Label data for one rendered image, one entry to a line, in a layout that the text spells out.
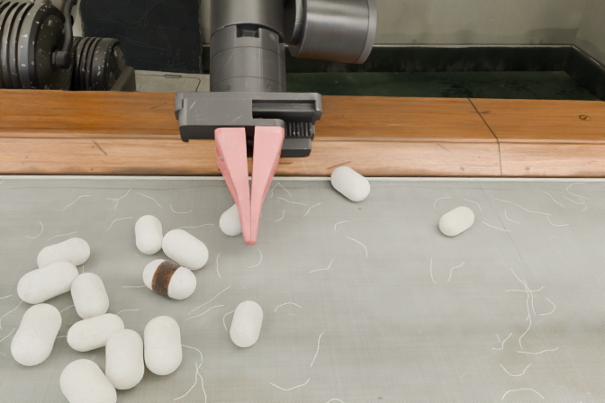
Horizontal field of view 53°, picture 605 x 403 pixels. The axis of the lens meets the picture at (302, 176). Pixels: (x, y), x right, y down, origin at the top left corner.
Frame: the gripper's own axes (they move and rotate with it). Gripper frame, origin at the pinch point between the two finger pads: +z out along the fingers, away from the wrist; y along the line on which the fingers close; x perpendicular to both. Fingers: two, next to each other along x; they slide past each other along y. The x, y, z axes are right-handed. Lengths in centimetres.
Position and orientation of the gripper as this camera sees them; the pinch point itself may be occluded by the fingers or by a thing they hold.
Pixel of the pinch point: (250, 231)
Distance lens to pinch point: 42.4
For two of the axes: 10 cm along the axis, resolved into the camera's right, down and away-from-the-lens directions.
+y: 9.9, -0.1, 1.1
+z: 0.4, 9.6, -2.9
